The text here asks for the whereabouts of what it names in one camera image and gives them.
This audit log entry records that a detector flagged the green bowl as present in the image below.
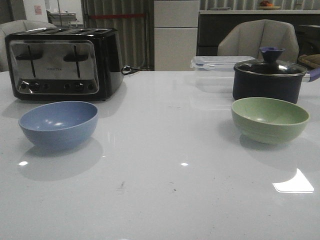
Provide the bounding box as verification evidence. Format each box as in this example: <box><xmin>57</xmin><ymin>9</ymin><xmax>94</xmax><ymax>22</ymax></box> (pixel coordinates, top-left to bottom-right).
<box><xmin>231</xmin><ymin>97</ymin><xmax>310</xmax><ymax>145</ymax></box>

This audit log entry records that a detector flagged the black toaster power cord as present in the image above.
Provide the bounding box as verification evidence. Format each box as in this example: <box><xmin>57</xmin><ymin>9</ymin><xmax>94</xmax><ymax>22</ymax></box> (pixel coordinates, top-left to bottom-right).
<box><xmin>120</xmin><ymin>65</ymin><xmax>141</xmax><ymax>76</ymax></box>

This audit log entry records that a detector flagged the glass pot lid blue knob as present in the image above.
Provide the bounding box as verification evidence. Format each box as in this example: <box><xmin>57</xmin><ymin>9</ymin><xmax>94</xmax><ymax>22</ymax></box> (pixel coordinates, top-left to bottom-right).
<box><xmin>233</xmin><ymin>46</ymin><xmax>307</xmax><ymax>76</ymax></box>

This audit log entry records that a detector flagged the blue bowl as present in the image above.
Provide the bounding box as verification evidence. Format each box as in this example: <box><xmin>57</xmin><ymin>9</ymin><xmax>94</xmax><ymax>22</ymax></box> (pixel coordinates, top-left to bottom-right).
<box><xmin>18</xmin><ymin>101</ymin><xmax>99</xmax><ymax>151</ymax></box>

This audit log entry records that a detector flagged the clear plastic food container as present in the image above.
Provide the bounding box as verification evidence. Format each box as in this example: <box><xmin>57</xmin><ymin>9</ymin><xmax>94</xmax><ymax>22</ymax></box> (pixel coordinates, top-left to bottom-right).
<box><xmin>190</xmin><ymin>56</ymin><xmax>253</xmax><ymax>93</ymax></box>

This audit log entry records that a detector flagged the beige chair right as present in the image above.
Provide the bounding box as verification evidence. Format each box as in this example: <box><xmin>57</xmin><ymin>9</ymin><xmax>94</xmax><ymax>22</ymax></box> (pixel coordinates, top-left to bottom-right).
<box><xmin>217</xmin><ymin>19</ymin><xmax>300</xmax><ymax>63</ymax></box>

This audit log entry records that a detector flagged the white refrigerator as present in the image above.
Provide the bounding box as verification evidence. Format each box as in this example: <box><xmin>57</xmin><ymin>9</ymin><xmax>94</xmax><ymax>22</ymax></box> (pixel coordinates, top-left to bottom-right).
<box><xmin>154</xmin><ymin>0</ymin><xmax>200</xmax><ymax>72</ymax></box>

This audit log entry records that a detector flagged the fruit bowl on counter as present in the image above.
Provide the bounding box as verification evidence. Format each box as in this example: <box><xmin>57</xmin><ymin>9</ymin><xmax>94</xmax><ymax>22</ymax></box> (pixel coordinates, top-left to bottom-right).
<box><xmin>259</xmin><ymin>0</ymin><xmax>281</xmax><ymax>10</ymax></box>

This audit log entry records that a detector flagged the black and chrome toaster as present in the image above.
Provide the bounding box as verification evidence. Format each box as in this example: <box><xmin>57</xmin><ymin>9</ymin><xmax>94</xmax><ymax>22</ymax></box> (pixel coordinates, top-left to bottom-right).
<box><xmin>5</xmin><ymin>27</ymin><xmax>124</xmax><ymax>101</ymax></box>

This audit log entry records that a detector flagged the dark kitchen counter cabinet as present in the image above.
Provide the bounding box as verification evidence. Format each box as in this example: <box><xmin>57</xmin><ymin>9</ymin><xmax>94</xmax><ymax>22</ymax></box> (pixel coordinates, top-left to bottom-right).
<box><xmin>196</xmin><ymin>10</ymin><xmax>320</xmax><ymax>56</ymax></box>

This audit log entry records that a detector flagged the dark blue saucepan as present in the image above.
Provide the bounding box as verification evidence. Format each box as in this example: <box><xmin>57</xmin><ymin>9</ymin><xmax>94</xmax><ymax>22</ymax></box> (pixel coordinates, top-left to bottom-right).
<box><xmin>232</xmin><ymin>68</ymin><xmax>320</xmax><ymax>104</ymax></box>

